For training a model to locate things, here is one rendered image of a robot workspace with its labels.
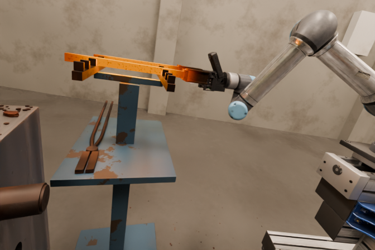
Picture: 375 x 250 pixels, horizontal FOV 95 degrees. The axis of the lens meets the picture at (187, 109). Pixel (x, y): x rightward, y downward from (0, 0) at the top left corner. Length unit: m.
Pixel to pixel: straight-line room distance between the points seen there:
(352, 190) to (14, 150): 0.81
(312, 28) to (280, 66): 0.14
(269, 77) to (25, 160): 0.67
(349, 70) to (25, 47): 3.84
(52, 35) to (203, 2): 2.38
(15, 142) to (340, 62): 0.92
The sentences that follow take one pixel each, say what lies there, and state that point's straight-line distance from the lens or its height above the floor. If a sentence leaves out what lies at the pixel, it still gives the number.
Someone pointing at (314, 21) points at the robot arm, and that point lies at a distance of 0.74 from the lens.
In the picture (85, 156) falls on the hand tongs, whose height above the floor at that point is 0.71.
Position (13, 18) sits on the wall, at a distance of 3.89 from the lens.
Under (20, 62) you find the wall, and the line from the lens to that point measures 3.91.
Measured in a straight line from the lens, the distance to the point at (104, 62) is 0.58.
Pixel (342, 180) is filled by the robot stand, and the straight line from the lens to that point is 0.80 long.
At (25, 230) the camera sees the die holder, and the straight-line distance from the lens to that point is 0.34.
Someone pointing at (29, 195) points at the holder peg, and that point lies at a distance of 0.22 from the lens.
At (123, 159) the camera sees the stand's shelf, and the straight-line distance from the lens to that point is 0.57.
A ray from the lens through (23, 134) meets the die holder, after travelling 0.28.
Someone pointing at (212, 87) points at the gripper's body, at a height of 0.91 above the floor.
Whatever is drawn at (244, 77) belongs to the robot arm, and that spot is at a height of 0.97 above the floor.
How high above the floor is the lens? 1.02
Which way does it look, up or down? 17 degrees down
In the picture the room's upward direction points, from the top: 11 degrees clockwise
